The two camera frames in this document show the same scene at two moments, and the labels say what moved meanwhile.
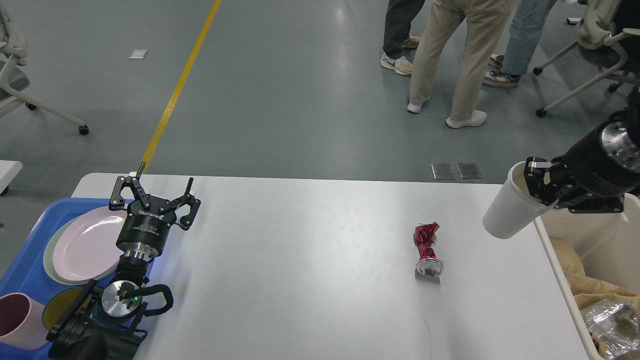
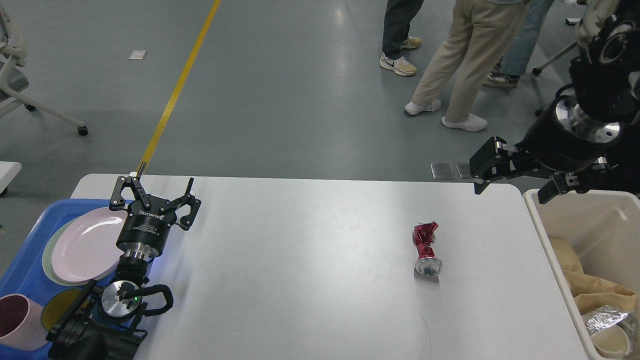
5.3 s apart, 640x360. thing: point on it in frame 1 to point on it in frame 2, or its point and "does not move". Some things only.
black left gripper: [150, 226] does not move
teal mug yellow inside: [58, 301] does not move
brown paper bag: [589, 292] does not move
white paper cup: [514, 208] to [613, 342]
